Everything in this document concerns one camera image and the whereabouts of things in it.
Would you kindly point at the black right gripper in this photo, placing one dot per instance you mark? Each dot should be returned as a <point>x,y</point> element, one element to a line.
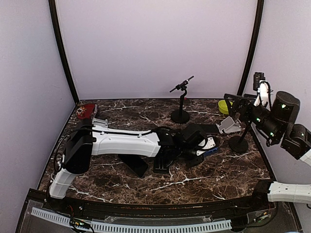
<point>248,102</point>

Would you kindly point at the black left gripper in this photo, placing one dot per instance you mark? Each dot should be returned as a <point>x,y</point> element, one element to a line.
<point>191,163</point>

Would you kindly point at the grey small phone stand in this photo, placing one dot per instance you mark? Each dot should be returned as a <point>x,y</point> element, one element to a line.
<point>229,125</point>

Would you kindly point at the blue edged black phone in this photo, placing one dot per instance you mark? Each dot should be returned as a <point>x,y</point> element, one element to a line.
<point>210,152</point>

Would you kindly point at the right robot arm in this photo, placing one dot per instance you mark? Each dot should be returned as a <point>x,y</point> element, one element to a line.
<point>277,126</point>

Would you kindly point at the dark phone near bowl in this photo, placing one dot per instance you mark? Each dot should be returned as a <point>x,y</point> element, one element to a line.
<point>210,128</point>

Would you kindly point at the black rear gooseneck phone stand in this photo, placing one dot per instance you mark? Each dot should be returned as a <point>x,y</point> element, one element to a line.
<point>181,116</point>

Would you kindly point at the black front tripod phone stand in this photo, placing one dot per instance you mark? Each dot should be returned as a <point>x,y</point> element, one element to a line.
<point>238,143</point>

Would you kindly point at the white folding phone stand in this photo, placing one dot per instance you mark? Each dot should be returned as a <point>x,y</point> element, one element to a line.
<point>99,122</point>

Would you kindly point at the purple phone in clear case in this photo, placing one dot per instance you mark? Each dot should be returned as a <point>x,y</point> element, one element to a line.
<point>95,110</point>

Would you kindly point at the lime green plastic bowl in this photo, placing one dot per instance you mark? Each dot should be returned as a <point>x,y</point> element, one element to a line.
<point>223,108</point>

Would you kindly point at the red patterned round plate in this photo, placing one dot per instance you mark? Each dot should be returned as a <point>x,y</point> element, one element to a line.
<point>85,111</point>

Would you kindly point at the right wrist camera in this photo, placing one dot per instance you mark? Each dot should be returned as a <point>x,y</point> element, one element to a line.
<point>257,78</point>

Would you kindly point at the white cable duct strip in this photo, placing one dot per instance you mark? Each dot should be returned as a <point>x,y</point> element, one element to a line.
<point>131,227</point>

